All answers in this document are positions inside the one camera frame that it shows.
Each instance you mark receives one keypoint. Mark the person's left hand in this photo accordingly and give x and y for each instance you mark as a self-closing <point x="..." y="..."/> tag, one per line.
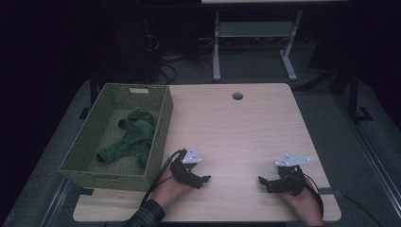
<point x="168" y="190"/>

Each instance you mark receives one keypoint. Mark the green fleece garment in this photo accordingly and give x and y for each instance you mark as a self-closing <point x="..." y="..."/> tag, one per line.
<point x="135" y="135"/>

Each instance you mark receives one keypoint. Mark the person's right hand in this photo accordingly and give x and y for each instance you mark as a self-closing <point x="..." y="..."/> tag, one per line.
<point x="304" y="206"/>

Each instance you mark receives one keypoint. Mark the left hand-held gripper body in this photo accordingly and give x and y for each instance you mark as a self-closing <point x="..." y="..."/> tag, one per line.
<point x="181" y="170"/>

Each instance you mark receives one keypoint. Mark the green woven basket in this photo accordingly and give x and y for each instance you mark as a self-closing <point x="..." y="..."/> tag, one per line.
<point x="94" y="132"/>

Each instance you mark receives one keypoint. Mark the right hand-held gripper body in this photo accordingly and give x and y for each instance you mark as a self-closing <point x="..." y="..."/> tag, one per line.
<point x="291" y="181"/>

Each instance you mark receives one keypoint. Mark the metal floor rail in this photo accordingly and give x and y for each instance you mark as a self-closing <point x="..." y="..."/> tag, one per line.
<point x="58" y="201"/>
<point x="378" y="168"/>

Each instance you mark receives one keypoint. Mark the grey metal stand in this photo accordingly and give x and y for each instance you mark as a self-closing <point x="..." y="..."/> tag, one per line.
<point x="252" y="29"/>

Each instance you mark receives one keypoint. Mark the black metal stand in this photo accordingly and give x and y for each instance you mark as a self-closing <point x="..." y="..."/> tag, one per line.
<point x="353" y="94"/>

